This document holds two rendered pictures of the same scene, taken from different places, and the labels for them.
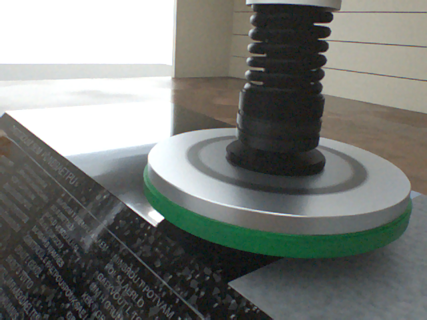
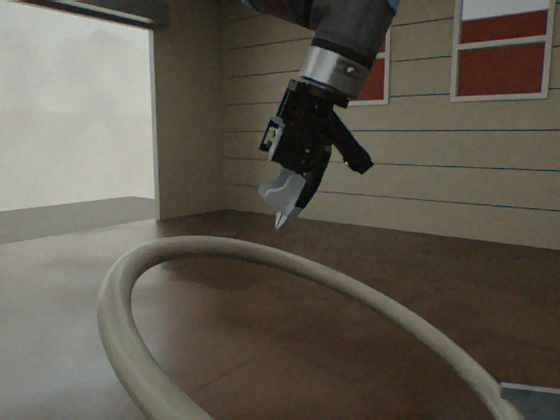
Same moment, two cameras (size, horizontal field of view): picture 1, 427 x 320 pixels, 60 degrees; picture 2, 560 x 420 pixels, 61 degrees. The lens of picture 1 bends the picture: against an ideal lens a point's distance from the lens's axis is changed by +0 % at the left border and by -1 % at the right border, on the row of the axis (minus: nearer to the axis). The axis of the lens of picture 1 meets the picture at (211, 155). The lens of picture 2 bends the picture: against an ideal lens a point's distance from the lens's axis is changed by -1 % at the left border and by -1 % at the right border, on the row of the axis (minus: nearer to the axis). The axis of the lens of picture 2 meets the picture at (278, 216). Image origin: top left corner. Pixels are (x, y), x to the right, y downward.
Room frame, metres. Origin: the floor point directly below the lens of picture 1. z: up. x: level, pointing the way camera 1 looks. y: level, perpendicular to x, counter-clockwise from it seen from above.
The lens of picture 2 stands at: (0.10, 0.70, 1.41)
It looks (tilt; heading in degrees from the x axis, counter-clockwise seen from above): 10 degrees down; 347
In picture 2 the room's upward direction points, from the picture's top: straight up
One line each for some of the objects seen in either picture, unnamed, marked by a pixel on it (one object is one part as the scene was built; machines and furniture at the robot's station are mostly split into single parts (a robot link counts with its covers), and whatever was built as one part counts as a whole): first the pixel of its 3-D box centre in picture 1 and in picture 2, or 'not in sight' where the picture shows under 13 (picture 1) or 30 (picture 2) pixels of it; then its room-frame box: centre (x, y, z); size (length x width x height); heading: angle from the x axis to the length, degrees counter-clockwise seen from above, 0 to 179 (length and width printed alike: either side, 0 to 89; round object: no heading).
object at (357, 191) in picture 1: (273, 165); not in sight; (0.30, -0.05, 0.87); 0.21 x 0.21 x 0.01
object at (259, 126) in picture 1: (279, 120); not in sight; (0.30, -0.05, 0.91); 0.07 x 0.07 x 0.01
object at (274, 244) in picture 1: (273, 169); not in sight; (0.30, -0.05, 0.87); 0.22 x 0.22 x 0.04
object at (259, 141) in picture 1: (277, 134); not in sight; (0.30, -0.05, 0.90); 0.07 x 0.07 x 0.01
